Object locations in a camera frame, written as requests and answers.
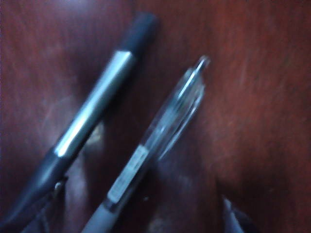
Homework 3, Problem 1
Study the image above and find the black pen silver label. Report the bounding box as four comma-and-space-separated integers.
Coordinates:
0, 12, 160, 233

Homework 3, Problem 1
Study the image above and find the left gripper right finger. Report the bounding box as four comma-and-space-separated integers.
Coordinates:
222, 198, 259, 233

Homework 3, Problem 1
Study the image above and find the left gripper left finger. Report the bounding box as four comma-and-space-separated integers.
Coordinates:
21, 178, 70, 233

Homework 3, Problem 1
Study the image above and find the clear gel pen grey grip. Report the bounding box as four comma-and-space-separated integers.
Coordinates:
81, 55, 211, 233

